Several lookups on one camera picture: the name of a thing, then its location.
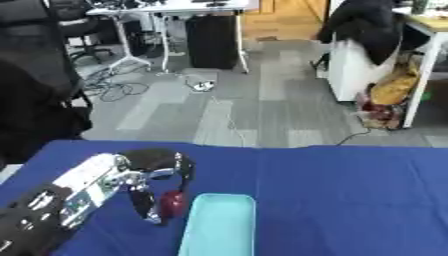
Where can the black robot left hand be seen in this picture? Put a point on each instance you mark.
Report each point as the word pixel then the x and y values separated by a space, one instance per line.
pixel 156 163

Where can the small red object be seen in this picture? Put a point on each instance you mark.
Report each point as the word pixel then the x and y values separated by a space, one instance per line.
pixel 172 203

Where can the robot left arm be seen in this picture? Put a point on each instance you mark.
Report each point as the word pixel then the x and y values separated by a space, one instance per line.
pixel 70 196

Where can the light blue plastic tray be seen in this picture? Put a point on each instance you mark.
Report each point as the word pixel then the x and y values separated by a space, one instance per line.
pixel 219 226

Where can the white power strip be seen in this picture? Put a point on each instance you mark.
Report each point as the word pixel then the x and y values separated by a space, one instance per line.
pixel 203 85

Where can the black computer tower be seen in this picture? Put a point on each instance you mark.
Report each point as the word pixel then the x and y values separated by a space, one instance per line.
pixel 212 41

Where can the white desk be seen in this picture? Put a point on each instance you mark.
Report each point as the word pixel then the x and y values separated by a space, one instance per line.
pixel 175 13

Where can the black office chair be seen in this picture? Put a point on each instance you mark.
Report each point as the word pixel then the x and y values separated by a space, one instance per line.
pixel 35 66

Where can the white cabinet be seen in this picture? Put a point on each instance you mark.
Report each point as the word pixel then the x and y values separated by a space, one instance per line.
pixel 353 70

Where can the yellow and red bag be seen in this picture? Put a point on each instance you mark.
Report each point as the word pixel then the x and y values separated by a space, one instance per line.
pixel 391 96

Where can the black jacket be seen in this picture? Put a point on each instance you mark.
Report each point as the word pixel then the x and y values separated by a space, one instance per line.
pixel 373 28

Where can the wooden top table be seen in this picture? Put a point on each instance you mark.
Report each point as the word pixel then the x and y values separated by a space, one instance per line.
pixel 429 60

